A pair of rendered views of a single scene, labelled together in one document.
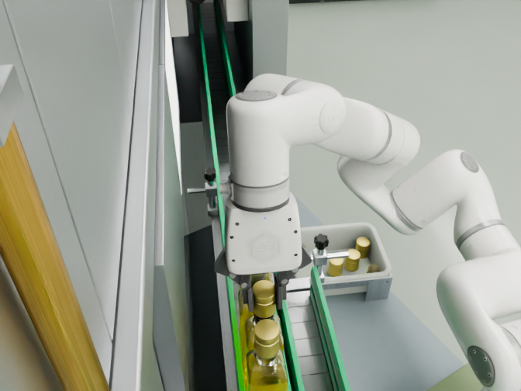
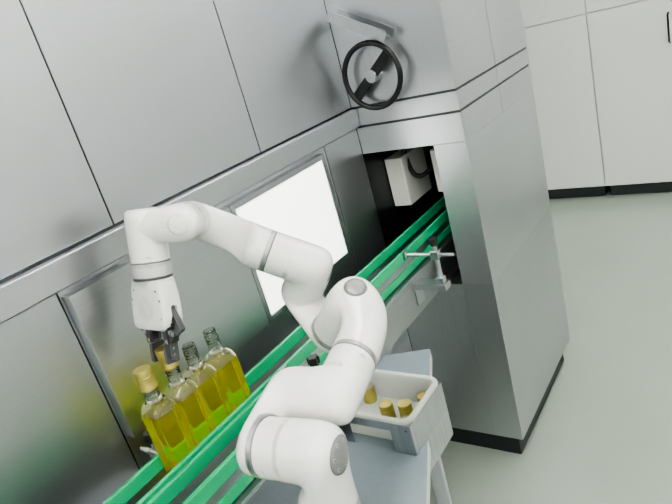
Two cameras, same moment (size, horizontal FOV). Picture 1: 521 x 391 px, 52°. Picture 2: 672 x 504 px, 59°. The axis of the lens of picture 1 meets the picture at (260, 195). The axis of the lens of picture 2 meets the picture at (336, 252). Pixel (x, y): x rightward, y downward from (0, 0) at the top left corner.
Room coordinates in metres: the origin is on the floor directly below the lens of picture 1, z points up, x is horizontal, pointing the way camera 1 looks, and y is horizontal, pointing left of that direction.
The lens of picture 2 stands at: (0.01, -1.05, 1.66)
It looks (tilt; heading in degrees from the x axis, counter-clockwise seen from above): 20 degrees down; 46
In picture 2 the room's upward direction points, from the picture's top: 16 degrees counter-clockwise
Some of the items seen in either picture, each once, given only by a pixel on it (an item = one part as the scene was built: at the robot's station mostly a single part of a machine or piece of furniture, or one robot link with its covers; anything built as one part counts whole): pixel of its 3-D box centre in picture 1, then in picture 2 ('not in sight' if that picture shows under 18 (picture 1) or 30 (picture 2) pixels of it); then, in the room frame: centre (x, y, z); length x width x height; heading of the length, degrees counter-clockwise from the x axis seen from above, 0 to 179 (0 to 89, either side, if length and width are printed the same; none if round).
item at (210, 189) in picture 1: (202, 194); not in sight; (0.95, 0.14, 0.94); 0.07 x 0.04 x 0.13; 97
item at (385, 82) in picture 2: not in sight; (374, 74); (1.53, 0.16, 1.49); 0.21 x 0.05 x 0.21; 97
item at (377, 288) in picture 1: (323, 266); (378, 409); (0.86, -0.15, 0.79); 0.27 x 0.17 x 0.08; 97
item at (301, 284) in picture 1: (297, 292); not in sight; (0.73, -0.08, 0.85); 0.09 x 0.04 x 0.07; 97
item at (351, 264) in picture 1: (352, 260); (405, 410); (0.88, -0.22, 0.79); 0.04 x 0.04 x 0.04
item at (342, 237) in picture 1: (335, 262); (387, 407); (0.86, -0.18, 0.80); 0.22 x 0.17 x 0.09; 97
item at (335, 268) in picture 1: (336, 265); (387, 410); (0.86, -0.18, 0.79); 0.04 x 0.04 x 0.04
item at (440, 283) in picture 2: not in sight; (432, 271); (1.37, -0.01, 0.90); 0.17 x 0.05 x 0.23; 97
